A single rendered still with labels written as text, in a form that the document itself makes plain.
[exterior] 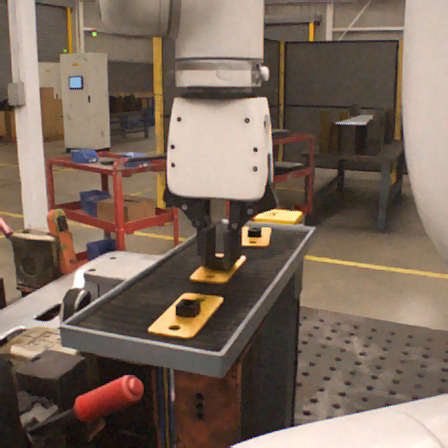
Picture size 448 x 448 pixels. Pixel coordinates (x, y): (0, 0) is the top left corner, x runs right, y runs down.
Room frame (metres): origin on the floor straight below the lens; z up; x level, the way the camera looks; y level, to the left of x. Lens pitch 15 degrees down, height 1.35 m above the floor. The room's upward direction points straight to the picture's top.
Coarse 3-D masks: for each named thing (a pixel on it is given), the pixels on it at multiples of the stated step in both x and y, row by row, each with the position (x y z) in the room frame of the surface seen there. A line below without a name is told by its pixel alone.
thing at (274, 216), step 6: (276, 210) 0.80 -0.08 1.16; (282, 210) 0.80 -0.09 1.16; (258, 216) 0.76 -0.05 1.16; (264, 216) 0.76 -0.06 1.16; (270, 216) 0.76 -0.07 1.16; (276, 216) 0.76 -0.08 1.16; (282, 216) 0.76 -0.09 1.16; (288, 216) 0.76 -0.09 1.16; (294, 216) 0.76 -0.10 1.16; (300, 216) 0.78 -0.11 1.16; (264, 222) 0.75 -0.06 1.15; (270, 222) 0.75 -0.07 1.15; (276, 222) 0.75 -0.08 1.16; (282, 222) 0.74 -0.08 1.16; (288, 222) 0.74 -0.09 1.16; (294, 222) 0.74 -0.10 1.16
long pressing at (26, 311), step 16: (128, 256) 1.06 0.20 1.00; (144, 256) 1.06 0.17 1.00; (160, 256) 1.06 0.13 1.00; (80, 272) 0.96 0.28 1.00; (48, 288) 0.88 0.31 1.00; (64, 288) 0.88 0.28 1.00; (16, 304) 0.80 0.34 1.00; (32, 304) 0.80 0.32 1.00; (48, 304) 0.81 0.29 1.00; (0, 320) 0.74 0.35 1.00; (16, 320) 0.74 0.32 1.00; (32, 320) 0.74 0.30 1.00; (0, 336) 0.69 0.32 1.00
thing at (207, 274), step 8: (216, 256) 0.54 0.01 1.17; (216, 264) 0.52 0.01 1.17; (240, 264) 0.54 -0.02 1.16; (200, 272) 0.51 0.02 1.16; (208, 272) 0.51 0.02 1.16; (216, 272) 0.51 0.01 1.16; (224, 272) 0.51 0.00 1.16; (232, 272) 0.51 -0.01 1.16; (192, 280) 0.50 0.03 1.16; (200, 280) 0.49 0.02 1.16; (208, 280) 0.49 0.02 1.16; (216, 280) 0.49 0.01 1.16; (224, 280) 0.49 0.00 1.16
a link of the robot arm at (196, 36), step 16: (176, 0) 0.48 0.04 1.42; (192, 0) 0.49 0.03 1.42; (208, 0) 0.49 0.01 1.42; (224, 0) 0.49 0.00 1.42; (240, 0) 0.49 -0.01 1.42; (256, 0) 0.51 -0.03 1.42; (176, 16) 0.49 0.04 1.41; (192, 16) 0.49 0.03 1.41; (208, 16) 0.49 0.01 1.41; (224, 16) 0.49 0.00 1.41; (240, 16) 0.49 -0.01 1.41; (256, 16) 0.51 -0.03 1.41; (176, 32) 0.50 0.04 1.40; (192, 32) 0.49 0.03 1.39; (208, 32) 0.49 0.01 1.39; (224, 32) 0.49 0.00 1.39; (240, 32) 0.49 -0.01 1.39; (256, 32) 0.51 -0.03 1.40; (176, 48) 0.52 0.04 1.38; (192, 48) 0.50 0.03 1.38; (208, 48) 0.49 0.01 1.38; (224, 48) 0.49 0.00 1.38; (240, 48) 0.49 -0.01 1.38; (256, 48) 0.51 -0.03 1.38
